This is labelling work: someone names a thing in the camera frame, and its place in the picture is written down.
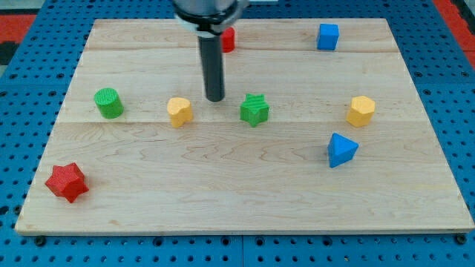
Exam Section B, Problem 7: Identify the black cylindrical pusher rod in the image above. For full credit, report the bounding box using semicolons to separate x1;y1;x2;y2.
198;36;225;102

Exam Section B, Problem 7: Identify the green star block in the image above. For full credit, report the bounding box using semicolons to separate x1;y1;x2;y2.
240;93;269;128

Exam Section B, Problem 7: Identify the red star block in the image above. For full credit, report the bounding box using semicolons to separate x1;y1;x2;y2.
45;162;89;203

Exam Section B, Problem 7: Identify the red cylinder block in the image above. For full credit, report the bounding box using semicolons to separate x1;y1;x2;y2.
221;27;235;53

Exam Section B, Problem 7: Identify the yellow heart block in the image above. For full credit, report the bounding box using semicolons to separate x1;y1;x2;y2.
167;97;194;128

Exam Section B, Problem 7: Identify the green cylinder block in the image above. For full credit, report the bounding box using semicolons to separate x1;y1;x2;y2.
94;88;124;119

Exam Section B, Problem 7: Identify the blue cube block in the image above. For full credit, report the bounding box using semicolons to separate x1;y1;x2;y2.
316;24;339;50

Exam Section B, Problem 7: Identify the wooden board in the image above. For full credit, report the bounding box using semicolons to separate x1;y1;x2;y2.
16;19;474;236

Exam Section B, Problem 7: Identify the yellow hexagon block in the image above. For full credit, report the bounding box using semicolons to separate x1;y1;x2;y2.
346;96;376;127

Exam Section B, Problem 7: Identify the blue triangle block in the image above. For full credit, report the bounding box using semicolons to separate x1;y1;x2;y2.
327;133;359;168

